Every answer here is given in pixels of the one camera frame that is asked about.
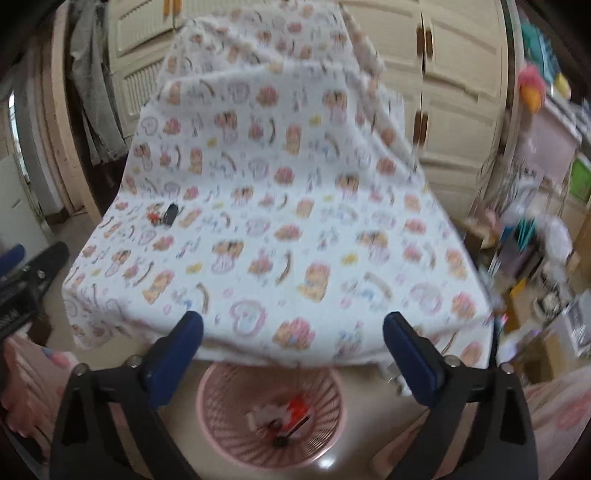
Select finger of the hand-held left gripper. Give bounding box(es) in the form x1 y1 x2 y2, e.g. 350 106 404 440
18 241 71 298
0 244 26 280

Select crumpled grey red wrapper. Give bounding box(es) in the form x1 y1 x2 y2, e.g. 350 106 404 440
147 202 182 228

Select pink plastic basket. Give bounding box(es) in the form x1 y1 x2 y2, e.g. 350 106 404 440
196 361 348 467

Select white cabinet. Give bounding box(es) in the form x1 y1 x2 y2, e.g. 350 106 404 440
0 154 52 252

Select cluttered storage shelf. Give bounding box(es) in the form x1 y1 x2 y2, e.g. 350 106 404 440
462 18 591 374

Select person's pink printed clothing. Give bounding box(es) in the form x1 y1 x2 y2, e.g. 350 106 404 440
0 336 63 444

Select bear printed blanket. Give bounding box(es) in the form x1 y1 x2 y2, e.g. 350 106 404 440
60 2 492 370

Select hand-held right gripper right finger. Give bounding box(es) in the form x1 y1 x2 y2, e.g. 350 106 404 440
383 312 539 480

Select wooden door frame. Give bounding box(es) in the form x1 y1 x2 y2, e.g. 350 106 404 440
39 14 105 222

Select hanging grey clothes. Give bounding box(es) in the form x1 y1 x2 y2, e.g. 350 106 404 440
68 0 129 166

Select red snack wrapper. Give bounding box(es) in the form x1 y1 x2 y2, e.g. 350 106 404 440
285 394 312 428

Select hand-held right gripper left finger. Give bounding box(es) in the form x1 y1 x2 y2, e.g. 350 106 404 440
48 311 204 480

